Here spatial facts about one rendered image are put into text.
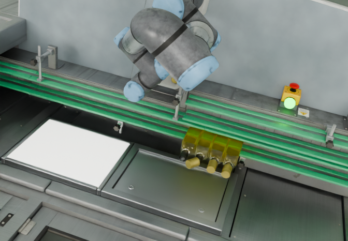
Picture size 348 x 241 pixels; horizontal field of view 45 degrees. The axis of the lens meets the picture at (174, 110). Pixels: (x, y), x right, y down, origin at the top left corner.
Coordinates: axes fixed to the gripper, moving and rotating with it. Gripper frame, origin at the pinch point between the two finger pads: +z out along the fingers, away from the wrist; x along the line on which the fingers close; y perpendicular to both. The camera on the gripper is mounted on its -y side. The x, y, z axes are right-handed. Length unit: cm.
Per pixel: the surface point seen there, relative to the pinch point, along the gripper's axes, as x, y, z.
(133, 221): 13, 40, -56
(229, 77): 27.9, 6.8, 8.8
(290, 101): 55, 5, -1
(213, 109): 26.8, 12.3, -12.0
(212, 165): 34, 24, -32
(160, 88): -0.8, 20.3, 5.9
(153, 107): 0.8, 22.7, -7.3
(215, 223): 41, 38, -46
